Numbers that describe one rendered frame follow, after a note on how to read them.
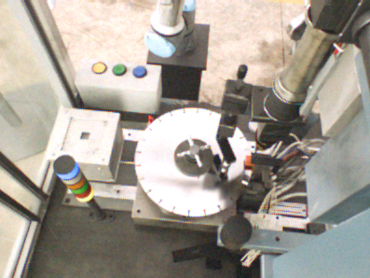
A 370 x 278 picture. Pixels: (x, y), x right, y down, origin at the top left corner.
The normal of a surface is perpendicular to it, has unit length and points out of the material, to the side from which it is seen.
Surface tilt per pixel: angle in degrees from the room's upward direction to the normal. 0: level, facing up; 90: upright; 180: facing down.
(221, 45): 0
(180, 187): 0
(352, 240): 90
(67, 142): 0
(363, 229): 90
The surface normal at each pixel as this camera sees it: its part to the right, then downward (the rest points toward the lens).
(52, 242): 0.04, -0.48
